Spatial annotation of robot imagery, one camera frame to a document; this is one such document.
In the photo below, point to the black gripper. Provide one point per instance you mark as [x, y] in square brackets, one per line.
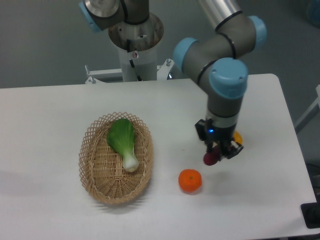
[209, 134]

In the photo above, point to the purple sweet potato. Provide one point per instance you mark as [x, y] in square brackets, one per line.
[212, 157]

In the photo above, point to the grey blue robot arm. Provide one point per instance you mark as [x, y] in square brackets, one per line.
[214, 65]

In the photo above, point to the woven wicker basket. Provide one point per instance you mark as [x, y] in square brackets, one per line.
[101, 168]

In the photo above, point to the yellow mango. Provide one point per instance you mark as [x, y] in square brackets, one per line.
[237, 137]

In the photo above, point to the orange tangerine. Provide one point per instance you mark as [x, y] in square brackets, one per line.
[190, 180]

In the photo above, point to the green bok choy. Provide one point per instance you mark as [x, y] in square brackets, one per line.
[121, 138]

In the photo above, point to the black device at table edge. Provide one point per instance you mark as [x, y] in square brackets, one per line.
[311, 214]

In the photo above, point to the white frame leg right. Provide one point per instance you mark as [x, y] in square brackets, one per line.
[309, 113]

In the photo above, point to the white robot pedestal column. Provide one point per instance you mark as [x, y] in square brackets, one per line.
[138, 65]

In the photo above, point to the white metal base frame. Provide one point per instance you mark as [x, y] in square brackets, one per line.
[164, 72]

